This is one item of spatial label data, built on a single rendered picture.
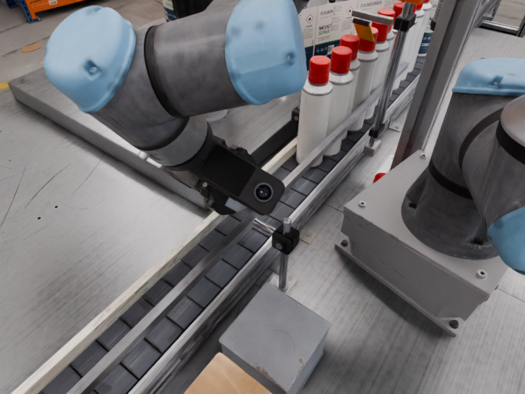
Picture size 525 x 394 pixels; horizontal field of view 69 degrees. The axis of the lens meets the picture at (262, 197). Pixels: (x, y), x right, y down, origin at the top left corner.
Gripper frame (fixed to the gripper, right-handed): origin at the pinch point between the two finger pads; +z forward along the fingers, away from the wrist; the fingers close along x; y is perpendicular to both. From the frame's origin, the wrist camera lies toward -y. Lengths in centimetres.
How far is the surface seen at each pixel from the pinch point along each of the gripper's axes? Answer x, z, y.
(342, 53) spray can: -27.9, -1.4, -0.7
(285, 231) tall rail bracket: 2.0, -6.2, -9.3
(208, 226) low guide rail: 6.6, -1.0, 3.6
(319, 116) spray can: -18.7, 3.4, -0.9
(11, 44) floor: -35, 128, 325
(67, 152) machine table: 8.9, 6.9, 48.3
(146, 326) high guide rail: 19.4, -14.3, -3.8
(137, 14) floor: -128, 181, 293
